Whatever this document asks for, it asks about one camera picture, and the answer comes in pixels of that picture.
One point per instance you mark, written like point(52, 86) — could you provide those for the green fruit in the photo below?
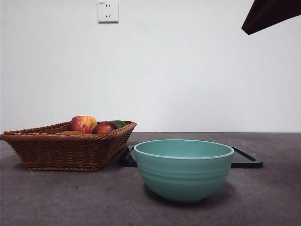
point(120, 123)

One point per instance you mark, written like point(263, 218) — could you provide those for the dark red round fruit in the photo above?
point(104, 127)

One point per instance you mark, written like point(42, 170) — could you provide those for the brown wicker basket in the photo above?
point(61, 150)

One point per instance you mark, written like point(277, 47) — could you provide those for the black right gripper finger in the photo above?
point(270, 14)

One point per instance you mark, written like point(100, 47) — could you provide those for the teal ceramic bowl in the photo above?
point(183, 179)

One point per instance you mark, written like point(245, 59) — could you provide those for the black rectangular tray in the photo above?
point(247, 162)

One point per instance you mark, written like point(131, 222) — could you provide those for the red and yellow apple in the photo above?
point(82, 123)

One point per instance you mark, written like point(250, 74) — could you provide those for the white wall socket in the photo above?
point(108, 11)

